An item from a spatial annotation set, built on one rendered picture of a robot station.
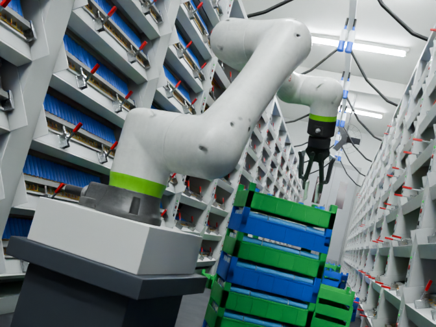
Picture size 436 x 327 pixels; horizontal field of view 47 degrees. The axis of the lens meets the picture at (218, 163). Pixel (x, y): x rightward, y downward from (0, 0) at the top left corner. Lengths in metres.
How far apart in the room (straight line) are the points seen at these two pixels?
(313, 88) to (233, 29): 0.44
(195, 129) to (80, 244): 0.32
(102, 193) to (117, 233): 0.18
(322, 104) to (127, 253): 0.93
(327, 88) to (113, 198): 0.85
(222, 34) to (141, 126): 0.40
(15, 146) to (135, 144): 0.42
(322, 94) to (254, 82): 0.57
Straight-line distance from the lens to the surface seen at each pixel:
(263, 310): 1.63
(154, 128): 1.06
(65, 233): 1.04
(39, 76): 1.43
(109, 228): 0.98
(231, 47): 1.34
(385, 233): 3.20
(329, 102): 1.66
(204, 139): 0.98
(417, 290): 1.81
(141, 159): 1.07
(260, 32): 1.30
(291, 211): 1.62
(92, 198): 1.15
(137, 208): 1.07
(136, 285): 0.93
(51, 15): 1.44
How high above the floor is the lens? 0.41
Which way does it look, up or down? 7 degrees up
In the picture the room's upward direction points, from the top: 15 degrees clockwise
